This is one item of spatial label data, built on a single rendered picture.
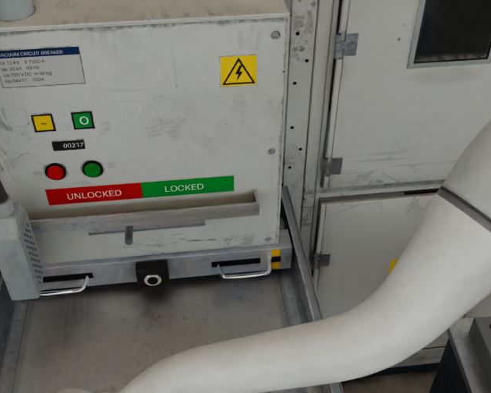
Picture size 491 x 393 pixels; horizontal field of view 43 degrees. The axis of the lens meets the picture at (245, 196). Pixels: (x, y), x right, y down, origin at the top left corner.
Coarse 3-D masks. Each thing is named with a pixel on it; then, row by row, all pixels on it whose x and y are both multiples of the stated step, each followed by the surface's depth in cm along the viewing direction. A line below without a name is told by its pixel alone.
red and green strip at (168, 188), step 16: (224, 176) 107; (48, 192) 104; (64, 192) 105; (80, 192) 105; (96, 192) 106; (112, 192) 106; (128, 192) 107; (144, 192) 107; (160, 192) 107; (176, 192) 108; (192, 192) 108; (208, 192) 109
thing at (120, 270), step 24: (288, 240) 120; (48, 264) 115; (72, 264) 115; (96, 264) 115; (120, 264) 116; (168, 264) 118; (192, 264) 118; (240, 264) 120; (288, 264) 122; (48, 288) 118
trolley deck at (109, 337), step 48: (288, 192) 143; (96, 288) 121; (144, 288) 121; (192, 288) 121; (240, 288) 121; (48, 336) 112; (96, 336) 112; (144, 336) 112; (192, 336) 112; (240, 336) 112; (48, 384) 105; (96, 384) 105; (336, 384) 105
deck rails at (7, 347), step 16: (288, 224) 125; (288, 272) 124; (0, 288) 112; (288, 288) 121; (304, 288) 113; (0, 304) 112; (16, 304) 118; (288, 304) 118; (304, 304) 114; (0, 320) 111; (16, 320) 115; (288, 320) 115; (304, 320) 115; (0, 336) 110; (16, 336) 112; (0, 352) 109; (16, 352) 109; (0, 368) 107; (0, 384) 104; (320, 384) 104
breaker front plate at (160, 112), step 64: (128, 64) 91; (192, 64) 92; (256, 64) 94; (0, 128) 95; (64, 128) 97; (128, 128) 98; (192, 128) 100; (256, 128) 101; (64, 256) 115; (128, 256) 117
